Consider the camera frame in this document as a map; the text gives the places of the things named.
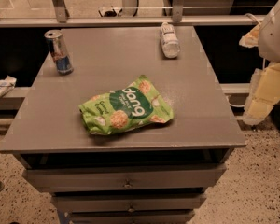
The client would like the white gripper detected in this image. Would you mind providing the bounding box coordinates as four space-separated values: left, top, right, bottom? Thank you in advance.
239 0 280 126

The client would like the silver blue redbull can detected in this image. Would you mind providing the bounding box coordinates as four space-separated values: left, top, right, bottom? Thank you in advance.
44 30 74 75

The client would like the green dang chips bag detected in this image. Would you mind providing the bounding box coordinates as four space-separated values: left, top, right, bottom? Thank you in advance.
78 75 174 135

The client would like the grey drawer cabinet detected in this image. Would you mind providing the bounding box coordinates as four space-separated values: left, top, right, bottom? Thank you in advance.
0 26 245 224

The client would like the white tissue packet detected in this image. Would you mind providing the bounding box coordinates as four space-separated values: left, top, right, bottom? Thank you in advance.
0 76 17 98

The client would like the white cable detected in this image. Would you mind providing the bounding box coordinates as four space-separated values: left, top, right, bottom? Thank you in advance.
227 95 248 109

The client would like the metal railing frame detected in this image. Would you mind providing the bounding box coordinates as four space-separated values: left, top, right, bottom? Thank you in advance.
0 0 277 28

